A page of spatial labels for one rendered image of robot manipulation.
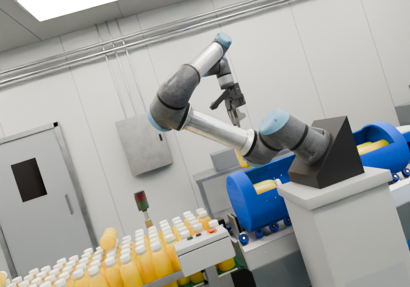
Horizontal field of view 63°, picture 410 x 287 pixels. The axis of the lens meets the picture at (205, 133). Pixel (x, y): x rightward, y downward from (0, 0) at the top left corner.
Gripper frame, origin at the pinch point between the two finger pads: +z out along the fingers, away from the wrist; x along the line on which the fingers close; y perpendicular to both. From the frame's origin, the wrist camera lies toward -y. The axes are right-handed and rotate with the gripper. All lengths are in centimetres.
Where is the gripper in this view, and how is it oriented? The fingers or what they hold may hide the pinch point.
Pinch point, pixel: (235, 126)
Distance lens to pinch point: 162.2
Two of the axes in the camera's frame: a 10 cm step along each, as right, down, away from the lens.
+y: 9.3, -3.1, 2.1
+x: -2.1, 0.5, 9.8
